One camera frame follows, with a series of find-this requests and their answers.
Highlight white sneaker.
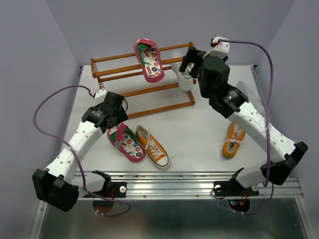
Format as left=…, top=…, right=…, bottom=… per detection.
left=170, top=62, right=193, bottom=92

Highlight pink flip-flop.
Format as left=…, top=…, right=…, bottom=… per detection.
left=107, top=123, right=146, bottom=163

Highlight orange sneaker one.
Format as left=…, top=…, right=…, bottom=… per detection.
left=222, top=123, right=246, bottom=159
left=136, top=125, right=170, bottom=170

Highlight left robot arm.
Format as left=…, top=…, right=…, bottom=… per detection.
left=32, top=89, right=128, bottom=212

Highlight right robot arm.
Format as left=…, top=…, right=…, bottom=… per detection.
left=179, top=47, right=308, bottom=194

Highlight orange wooden shoe shelf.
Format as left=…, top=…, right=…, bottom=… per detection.
left=90, top=41, right=195, bottom=119

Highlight white sneaker lying sideways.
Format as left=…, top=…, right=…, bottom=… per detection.
left=237, top=81, right=266, bottom=118

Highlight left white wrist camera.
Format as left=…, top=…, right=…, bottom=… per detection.
left=90, top=88, right=108, bottom=101

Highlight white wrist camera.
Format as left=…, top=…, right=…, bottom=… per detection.
left=202, top=37, right=230, bottom=59
left=90, top=88, right=108, bottom=101

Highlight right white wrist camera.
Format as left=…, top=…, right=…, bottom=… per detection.
left=202, top=37, right=230, bottom=59

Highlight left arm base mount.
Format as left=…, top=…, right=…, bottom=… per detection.
left=85, top=170, right=127, bottom=199

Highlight aluminium mounting rail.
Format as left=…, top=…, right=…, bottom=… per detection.
left=73, top=170, right=305, bottom=200

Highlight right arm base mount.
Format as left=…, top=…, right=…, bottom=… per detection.
left=210, top=168, right=260, bottom=199

